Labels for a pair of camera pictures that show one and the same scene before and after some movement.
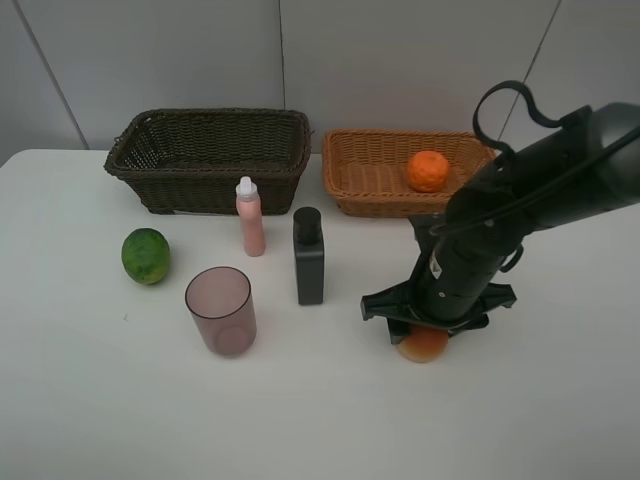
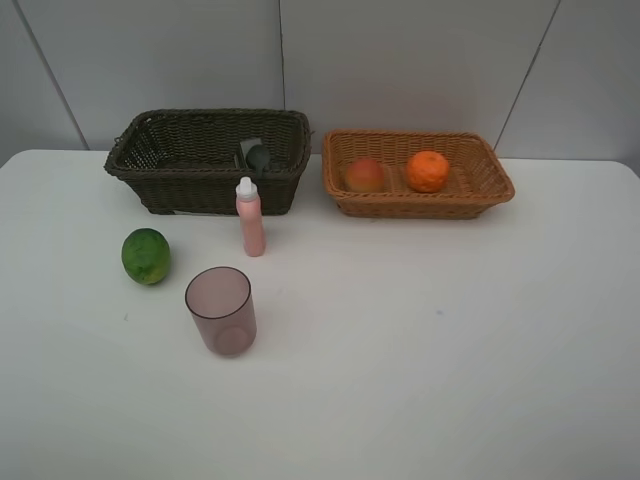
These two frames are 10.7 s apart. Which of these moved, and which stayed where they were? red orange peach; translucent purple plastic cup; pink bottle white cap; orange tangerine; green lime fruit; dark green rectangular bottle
Moved: red orange peach; dark green rectangular bottle
Stayed: orange tangerine; pink bottle white cap; green lime fruit; translucent purple plastic cup
